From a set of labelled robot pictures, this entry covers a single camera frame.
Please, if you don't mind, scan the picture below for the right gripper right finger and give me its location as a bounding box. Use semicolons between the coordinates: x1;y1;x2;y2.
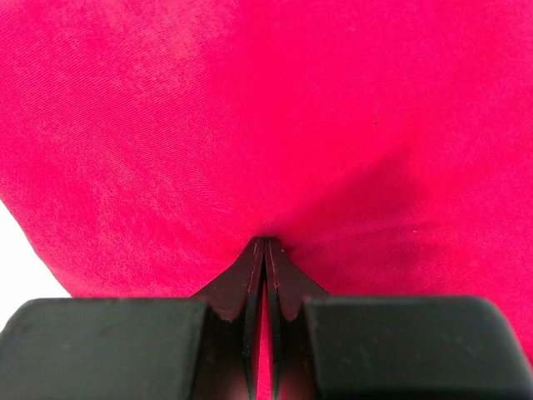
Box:
264;238;532;399

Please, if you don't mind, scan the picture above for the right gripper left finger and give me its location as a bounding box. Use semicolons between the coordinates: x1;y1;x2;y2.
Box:
1;238;265;399

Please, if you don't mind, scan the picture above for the red t-shirt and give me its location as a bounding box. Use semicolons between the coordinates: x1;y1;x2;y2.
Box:
0;0;533;400

